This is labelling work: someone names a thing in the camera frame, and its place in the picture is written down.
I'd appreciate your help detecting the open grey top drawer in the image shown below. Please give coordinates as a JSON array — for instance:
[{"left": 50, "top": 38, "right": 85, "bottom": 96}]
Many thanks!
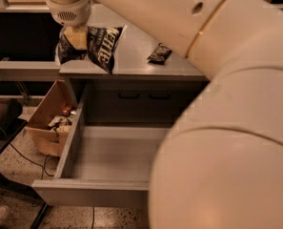
[{"left": 32, "top": 87, "right": 171, "bottom": 208}]

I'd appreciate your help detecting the blue kettle chip bag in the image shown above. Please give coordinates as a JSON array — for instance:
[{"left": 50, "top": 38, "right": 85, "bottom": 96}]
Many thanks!
[{"left": 55, "top": 26, "right": 124, "bottom": 74}]

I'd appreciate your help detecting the black floor cable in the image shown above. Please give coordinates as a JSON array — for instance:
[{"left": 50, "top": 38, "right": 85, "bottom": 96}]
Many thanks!
[{"left": 0, "top": 124, "right": 55, "bottom": 180}]

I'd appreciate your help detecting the black drawer handle right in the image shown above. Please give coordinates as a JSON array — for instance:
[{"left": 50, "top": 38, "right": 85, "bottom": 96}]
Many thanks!
[{"left": 149, "top": 91, "right": 171, "bottom": 100}]

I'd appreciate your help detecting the cardboard box with trash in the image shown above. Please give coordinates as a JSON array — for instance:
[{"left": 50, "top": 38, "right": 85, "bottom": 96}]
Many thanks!
[{"left": 26, "top": 80, "right": 75, "bottom": 156}]

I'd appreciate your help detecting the grey cabinet counter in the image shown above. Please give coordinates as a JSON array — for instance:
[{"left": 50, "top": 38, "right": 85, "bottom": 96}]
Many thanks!
[{"left": 60, "top": 4, "right": 208, "bottom": 126}]

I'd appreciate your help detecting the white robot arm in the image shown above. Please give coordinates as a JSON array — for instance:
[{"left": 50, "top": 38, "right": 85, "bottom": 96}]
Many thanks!
[{"left": 48, "top": 0, "right": 283, "bottom": 229}]

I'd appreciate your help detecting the black drawer handle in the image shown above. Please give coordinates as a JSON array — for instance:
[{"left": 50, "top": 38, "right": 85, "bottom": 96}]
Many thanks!
[
  {"left": 118, "top": 91, "right": 140, "bottom": 99},
  {"left": 149, "top": 91, "right": 171, "bottom": 100}
]

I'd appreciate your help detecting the small black snack bag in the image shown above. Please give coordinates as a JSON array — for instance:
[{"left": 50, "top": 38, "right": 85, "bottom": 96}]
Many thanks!
[{"left": 148, "top": 43, "right": 172, "bottom": 64}]

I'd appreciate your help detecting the black drawer handle left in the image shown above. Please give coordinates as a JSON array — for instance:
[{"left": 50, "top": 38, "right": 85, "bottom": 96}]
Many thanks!
[{"left": 118, "top": 91, "right": 140, "bottom": 99}]

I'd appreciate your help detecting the dark table at left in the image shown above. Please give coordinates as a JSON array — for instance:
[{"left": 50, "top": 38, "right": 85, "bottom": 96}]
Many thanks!
[{"left": 0, "top": 119, "right": 49, "bottom": 229}]

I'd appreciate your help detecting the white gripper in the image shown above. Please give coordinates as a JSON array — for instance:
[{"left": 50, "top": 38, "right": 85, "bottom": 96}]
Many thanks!
[{"left": 47, "top": 0, "right": 91, "bottom": 51}]

